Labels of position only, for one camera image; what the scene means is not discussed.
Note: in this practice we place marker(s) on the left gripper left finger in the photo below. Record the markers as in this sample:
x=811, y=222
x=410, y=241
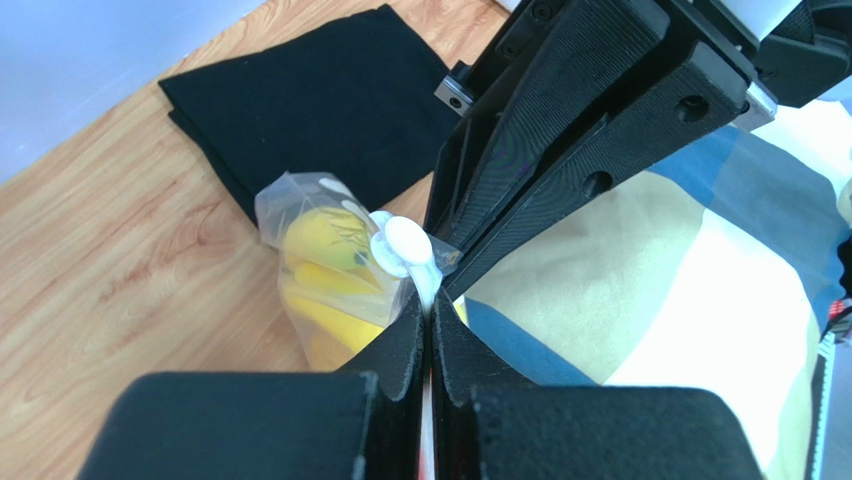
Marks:
x=361, y=421

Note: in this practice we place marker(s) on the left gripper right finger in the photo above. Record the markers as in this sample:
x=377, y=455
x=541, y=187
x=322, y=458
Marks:
x=491, y=422

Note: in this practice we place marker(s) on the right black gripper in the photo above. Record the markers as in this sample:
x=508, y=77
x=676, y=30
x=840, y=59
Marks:
x=490, y=196

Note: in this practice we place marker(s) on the clear zip top bag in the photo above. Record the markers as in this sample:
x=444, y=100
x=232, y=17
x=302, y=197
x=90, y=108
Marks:
x=400, y=247

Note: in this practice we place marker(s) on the yellow fake bananas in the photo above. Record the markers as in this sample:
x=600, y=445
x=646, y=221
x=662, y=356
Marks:
x=337, y=297

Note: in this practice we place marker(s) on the plaid checkered pillow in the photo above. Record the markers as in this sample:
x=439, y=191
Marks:
x=717, y=268

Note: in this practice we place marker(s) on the black folded cloth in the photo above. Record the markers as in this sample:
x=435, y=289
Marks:
x=353, y=98

